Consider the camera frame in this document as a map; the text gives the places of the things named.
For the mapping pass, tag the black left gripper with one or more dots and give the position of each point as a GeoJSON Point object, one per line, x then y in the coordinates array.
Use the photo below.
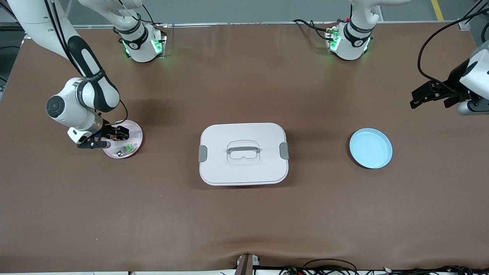
{"type": "Point", "coordinates": [455, 79]}

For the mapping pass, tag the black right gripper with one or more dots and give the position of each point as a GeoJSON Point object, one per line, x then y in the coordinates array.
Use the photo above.
{"type": "Point", "coordinates": [108, 131]}

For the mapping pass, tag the orange and black switch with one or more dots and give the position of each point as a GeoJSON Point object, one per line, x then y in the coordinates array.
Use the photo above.
{"type": "Point", "coordinates": [114, 136]}

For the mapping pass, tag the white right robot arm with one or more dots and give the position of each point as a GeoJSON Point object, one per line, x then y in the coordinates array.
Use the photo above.
{"type": "Point", "coordinates": [72, 110]}

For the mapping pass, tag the white lidded box grey clasps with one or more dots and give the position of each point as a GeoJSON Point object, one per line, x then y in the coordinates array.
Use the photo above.
{"type": "Point", "coordinates": [244, 172]}

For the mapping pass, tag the pink round plate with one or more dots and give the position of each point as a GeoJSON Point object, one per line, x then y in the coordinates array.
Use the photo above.
{"type": "Point", "coordinates": [135, 133]}

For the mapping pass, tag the light blue round plate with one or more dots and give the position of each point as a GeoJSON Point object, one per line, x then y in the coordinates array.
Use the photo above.
{"type": "Point", "coordinates": [370, 149]}

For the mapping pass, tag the brown table mat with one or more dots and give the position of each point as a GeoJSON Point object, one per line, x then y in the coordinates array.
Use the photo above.
{"type": "Point", "coordinates": [244, 221]}

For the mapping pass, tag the green and white switch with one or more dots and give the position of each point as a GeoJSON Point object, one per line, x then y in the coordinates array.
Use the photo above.
{"type": "Point", "coordinates": [130, 147]}

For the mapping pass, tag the aluminium frame profile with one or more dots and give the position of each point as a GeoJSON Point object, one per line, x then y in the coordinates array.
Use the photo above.
{"type": "Point", "coordinates": [464, 23]}
{"type": "Point", "coordinates": [26, 37]}

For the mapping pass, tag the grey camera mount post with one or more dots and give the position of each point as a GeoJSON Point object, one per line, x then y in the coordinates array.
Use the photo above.
{"type": "Point", "coordinates": [244, 265]}

